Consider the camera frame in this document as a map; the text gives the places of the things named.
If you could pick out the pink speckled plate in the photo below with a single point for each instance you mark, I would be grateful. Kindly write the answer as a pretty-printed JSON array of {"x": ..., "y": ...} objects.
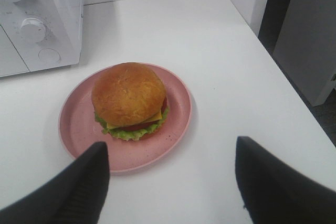
[{"x": 78, "y": 129}]

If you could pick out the white microwave oven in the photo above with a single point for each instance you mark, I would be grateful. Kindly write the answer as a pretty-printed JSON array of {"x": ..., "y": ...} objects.
[{"x": 63, "y": 20}]

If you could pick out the burger with lettuce and cheese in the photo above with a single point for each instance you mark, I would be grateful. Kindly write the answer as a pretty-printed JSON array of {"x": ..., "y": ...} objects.
[{"x": 129, "y": 101}]

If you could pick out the round white door button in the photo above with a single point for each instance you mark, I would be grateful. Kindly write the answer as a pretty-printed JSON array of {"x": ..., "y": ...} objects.
[{"x": 49, "y": 56}]

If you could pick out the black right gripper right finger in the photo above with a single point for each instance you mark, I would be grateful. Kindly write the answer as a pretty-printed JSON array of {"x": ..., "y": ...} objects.
[{"x": 274, "y": 192}]

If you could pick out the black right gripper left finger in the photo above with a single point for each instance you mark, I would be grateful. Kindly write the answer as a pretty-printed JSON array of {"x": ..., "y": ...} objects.
[{"x": 76, "y": 195}]

